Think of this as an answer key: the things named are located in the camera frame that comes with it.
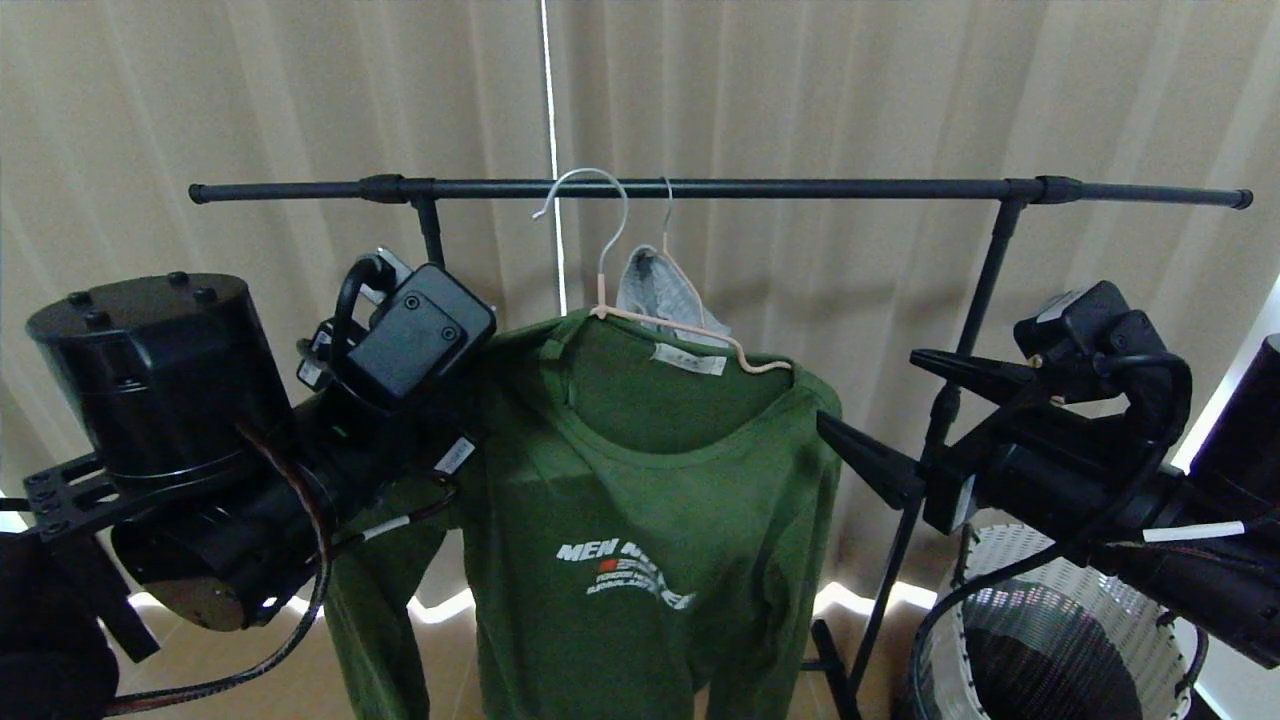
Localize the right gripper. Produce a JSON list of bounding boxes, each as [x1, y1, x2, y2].
[[817, 348, 1166, 561]]

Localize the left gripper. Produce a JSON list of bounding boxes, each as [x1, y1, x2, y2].
[[112, 400, 479, 631]]

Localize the green garment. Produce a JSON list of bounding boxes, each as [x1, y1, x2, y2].
[[322, 308, 843, 720]]

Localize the pale grey shorts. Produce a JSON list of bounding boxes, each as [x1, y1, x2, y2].
[[615, 245, 733, 349]]

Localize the pink clothes hanger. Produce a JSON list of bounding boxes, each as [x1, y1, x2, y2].
[[640, 180, 736, 341], [532, 168, 794, 376]]

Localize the white laundry basket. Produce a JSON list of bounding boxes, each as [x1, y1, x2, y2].
[[895, 523, 1211, 720]]

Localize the black clothes rack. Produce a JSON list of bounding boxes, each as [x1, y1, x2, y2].
[[188, 175, 1254, 720]]

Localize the beige curtain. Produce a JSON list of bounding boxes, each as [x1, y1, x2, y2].
[[0, 0, 1280, 621]]

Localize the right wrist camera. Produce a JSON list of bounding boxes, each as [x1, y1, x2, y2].
[[1013, 280, 1171, 401]]

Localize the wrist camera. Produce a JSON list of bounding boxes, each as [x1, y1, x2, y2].
[[298, 250, 498, 411], [1013, 280, 1171, 401]]

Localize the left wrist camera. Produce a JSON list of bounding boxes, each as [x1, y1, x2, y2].
[[298, 250, 498, 411]]

